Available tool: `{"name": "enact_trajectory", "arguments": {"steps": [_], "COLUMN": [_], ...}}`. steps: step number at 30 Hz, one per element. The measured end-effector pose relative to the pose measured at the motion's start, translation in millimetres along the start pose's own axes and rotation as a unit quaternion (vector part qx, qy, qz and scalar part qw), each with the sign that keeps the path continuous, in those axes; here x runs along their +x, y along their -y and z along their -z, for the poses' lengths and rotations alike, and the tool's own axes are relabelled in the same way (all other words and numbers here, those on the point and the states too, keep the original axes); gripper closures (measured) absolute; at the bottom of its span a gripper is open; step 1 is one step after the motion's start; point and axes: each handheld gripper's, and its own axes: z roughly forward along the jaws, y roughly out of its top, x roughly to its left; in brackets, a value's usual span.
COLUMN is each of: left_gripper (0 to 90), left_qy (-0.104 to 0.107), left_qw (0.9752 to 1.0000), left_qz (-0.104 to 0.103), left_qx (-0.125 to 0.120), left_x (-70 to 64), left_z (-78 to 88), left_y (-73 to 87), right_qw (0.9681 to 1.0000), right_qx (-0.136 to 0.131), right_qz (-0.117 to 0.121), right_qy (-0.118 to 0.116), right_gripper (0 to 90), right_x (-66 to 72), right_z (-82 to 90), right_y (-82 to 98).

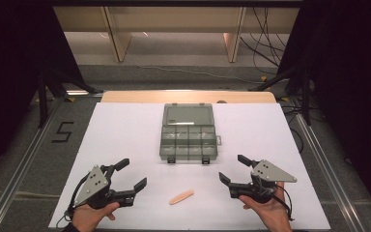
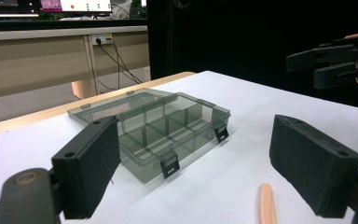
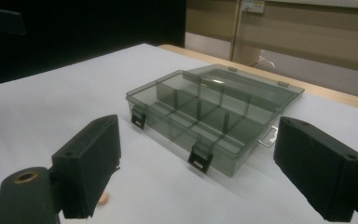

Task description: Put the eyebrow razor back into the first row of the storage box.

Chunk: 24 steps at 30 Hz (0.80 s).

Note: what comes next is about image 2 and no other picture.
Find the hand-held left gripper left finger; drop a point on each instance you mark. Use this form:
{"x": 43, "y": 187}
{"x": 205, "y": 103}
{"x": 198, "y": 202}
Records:
{"x": 84, "y": 168}

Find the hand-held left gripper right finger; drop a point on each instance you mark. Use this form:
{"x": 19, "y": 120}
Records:
{"x": 310, "y": 165}

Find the transparent grey compartment box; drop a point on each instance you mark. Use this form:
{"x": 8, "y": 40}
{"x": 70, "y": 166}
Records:
{"x": 164, "y": 124}

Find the peach plastic stick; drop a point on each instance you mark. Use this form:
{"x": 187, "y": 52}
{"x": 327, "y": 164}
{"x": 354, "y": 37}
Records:
{"x": 267, "y": 205}

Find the black curtain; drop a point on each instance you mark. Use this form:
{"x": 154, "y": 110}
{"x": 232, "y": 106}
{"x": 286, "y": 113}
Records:
{"x": 248, "y": 37}

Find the beige office desk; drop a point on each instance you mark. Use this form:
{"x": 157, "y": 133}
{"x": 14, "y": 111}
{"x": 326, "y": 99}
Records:
{"x": 37, "y": 65}

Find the white power socket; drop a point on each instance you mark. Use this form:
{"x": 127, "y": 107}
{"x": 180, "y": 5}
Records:
{"x": 102, "y": 38}

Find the monitor with white screen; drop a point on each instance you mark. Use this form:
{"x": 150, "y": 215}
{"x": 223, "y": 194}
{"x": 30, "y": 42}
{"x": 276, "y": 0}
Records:
{"x": 80, "y": 5}

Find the grey cloth bundle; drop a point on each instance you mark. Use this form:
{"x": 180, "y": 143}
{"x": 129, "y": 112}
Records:
{"x": 122, "y": 8}

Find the monitor with dark screen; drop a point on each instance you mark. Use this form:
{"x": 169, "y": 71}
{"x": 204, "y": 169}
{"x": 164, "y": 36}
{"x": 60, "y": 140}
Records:
{"x": 6, "y": 6}

